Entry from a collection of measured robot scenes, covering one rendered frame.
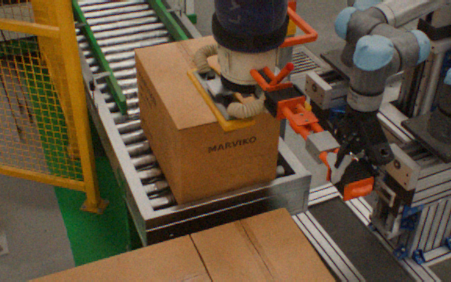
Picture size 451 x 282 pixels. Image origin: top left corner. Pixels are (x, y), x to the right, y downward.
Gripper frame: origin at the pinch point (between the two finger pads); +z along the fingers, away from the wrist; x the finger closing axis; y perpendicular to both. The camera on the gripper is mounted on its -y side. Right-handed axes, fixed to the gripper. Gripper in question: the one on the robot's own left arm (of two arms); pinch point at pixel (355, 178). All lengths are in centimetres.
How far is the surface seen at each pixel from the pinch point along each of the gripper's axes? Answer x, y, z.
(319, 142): 2.2, 13.2, -1.5
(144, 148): 22, 118, 73
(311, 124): -0.4, 22.2, -0.5
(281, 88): 0.3, 38.7, -1.8
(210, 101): 15, 57, 11
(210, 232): 13, 60, 73
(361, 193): 1.7, -5.4, -0.4
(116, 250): 40, 114, 127
